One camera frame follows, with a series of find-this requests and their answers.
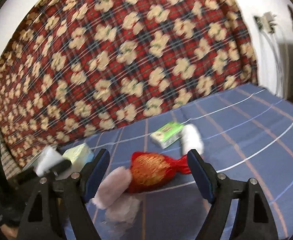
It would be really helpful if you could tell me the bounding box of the blue plaid bed sheet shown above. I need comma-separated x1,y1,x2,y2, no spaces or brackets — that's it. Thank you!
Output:
59,82,293,240

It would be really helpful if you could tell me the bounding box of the round metal tin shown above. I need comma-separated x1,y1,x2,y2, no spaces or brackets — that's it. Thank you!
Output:
21,145,59,174

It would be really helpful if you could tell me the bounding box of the clear plastic bag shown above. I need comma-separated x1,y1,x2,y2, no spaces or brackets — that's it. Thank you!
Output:
104,195,140,230

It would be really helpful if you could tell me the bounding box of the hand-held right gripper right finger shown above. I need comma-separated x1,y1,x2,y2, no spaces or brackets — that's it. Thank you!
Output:
187,149,279,240

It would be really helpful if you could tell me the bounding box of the wall socket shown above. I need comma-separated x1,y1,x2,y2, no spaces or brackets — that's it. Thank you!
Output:
254,15,264,30

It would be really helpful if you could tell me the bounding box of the white cable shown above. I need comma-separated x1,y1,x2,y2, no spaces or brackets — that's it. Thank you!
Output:
260,29,288,98

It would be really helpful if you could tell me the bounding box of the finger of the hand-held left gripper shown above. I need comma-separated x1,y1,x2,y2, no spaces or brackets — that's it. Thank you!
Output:
8,166,40,183
52,159,72,178

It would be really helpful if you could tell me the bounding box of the red gold brocade pouch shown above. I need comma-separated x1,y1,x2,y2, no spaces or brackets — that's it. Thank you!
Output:
129,151,192,194

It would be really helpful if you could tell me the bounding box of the pale floral tissue box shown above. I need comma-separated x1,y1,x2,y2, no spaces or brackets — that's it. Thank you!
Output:
63,142,94,172

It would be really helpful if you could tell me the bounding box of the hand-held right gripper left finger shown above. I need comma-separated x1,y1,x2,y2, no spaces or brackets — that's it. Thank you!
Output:
19,149,110,240

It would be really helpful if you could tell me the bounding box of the white cloth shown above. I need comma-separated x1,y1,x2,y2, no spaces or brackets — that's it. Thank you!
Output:
34,146,63,177

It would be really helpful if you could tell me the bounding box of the green tissue pack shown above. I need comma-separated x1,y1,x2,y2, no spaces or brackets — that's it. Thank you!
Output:
150,121,184,149

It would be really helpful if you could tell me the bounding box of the white cotton roll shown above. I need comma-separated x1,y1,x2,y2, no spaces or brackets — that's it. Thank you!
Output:
181,124,204,155

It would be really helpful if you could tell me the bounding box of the pink fluffy cloth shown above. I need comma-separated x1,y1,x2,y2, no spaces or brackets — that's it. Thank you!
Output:
90,167,132,209

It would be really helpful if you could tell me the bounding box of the red plaid bear-print blanket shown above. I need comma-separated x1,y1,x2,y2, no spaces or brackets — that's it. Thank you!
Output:
0,0,260,173

